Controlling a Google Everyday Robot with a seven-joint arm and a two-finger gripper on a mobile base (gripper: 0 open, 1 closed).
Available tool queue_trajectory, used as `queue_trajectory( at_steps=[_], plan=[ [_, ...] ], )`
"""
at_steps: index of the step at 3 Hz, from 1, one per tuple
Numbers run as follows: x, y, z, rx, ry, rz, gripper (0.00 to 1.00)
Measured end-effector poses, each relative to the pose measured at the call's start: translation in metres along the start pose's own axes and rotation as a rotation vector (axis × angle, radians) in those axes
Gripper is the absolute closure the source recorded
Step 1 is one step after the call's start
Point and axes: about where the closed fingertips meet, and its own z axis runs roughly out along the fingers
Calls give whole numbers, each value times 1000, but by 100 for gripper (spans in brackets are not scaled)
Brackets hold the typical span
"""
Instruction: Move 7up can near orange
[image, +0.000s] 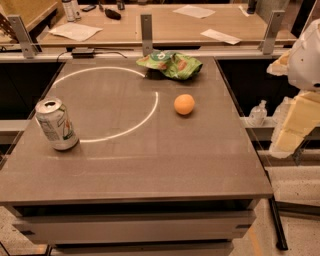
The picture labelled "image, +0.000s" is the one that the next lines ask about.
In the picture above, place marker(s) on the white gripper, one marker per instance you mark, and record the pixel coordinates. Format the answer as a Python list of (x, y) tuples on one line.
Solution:
[(306, 61)]

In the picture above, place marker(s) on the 7up soda can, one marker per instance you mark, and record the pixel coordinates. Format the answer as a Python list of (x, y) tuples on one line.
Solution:
[(53, 118)]

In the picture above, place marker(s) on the clear sanitizer bottle left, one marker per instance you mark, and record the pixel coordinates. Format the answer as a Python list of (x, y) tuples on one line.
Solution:
[(258, 114)]

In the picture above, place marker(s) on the white paper sheet right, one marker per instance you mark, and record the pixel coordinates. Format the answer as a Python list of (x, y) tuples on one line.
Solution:
[(219, 36)]

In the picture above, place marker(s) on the white paper sheet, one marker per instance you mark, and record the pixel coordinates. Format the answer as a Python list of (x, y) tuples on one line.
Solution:
[(74, 31), (219, 36), (193, 11)]

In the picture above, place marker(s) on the orange fruit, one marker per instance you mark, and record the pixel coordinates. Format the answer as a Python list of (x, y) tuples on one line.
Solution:
[(184, 104)]

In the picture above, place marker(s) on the green chip bag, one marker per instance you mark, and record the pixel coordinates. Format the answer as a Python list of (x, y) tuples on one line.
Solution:
[(173, 65)]

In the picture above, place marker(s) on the white paper sheet top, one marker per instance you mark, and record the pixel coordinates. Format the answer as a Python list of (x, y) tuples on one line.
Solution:
[(193, 11)]

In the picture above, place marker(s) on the black computer mouse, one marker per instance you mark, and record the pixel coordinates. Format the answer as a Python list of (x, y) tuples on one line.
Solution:
[(112, 14)]

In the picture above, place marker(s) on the black power adapter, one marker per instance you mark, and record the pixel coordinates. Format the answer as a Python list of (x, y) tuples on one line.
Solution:
[(82, 53)]

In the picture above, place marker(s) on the white paper sheet left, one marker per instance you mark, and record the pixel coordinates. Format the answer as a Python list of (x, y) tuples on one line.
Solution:
[(74, 31)]

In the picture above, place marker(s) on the white spray bottle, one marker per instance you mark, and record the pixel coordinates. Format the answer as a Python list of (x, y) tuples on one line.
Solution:
[(72, 10)]

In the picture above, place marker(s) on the metal bracket right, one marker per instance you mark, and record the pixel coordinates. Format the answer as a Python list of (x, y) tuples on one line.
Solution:
[(267, 45)]

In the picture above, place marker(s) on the metal bracket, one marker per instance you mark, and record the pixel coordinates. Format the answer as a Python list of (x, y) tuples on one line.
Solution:
[(146, 33), (28, 47), (267, 45)]

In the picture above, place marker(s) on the metal bracket middle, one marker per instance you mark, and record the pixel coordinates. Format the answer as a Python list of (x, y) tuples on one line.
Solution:
[(146, 33)]

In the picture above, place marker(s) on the metal bracket left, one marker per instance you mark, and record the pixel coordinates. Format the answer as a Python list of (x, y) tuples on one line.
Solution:
[(28, 47)]

